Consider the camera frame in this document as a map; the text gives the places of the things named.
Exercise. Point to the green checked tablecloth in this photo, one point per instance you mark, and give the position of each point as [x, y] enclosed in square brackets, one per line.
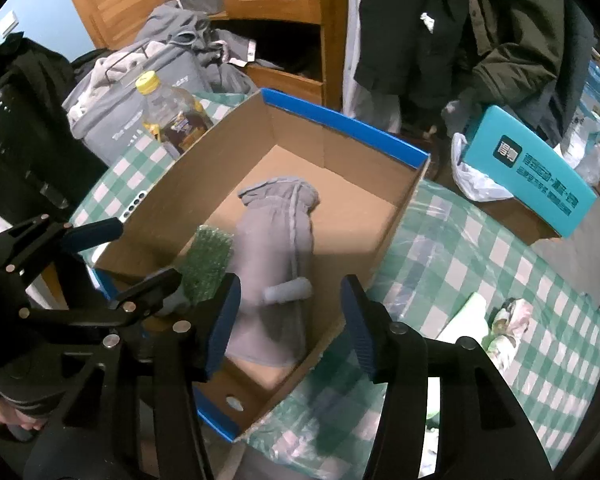
[455, 270]

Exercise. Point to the black coat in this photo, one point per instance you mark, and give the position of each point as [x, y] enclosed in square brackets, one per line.
[25, 110]

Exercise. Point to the blue-sided cardboard box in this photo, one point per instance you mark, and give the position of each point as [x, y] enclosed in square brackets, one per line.
[355, 200]

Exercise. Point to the yellow-capped oil bottle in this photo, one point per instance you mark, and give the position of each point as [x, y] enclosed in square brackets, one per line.
[175, 115]

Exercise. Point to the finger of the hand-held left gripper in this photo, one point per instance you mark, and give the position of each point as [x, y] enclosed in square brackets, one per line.
[95, 235]
[150, 287]

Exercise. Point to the teal printed box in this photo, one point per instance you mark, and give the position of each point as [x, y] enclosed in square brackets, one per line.
[530, 175]

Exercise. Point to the floral plastic bag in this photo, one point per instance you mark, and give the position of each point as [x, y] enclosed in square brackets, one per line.
[507, 325]

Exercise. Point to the person's left hand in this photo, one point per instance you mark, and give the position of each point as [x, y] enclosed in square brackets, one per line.
[0, 415]

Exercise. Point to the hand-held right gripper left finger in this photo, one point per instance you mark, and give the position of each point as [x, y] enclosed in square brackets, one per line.
[225, 325]

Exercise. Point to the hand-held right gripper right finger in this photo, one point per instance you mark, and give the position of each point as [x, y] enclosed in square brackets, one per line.
[360, 330]

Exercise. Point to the wooden louvred wardrobe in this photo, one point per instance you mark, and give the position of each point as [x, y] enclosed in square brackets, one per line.
[280, 35]

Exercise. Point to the navy hanging jacket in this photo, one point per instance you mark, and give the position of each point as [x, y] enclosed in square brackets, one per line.
[580, 45]

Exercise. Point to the mauve grey garment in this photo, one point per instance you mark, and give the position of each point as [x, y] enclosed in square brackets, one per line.
[275, 240]

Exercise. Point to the olive hanging jacket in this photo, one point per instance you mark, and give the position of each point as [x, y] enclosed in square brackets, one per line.
[520, 60]

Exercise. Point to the green bubble wrap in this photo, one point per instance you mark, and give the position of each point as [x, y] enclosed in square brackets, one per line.
[205, 265]

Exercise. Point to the brown cardboard box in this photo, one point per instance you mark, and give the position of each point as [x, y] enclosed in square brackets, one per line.
[510, 217]

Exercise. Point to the grey hoodie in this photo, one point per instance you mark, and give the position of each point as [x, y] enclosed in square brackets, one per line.
[180, 25]

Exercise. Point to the grey tote bag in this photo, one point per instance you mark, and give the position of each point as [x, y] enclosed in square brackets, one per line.
[110, 130]

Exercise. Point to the light green cloth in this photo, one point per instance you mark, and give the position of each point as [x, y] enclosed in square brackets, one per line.
[467, 315]

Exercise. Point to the white wall switch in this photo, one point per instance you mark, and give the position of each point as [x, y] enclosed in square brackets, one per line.
[7, 21]

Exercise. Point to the blue and clear plastic bag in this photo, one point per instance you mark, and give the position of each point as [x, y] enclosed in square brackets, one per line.
[595, 125]

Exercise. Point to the white plastic bag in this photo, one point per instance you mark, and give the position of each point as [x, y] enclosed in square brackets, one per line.
[475, 180]

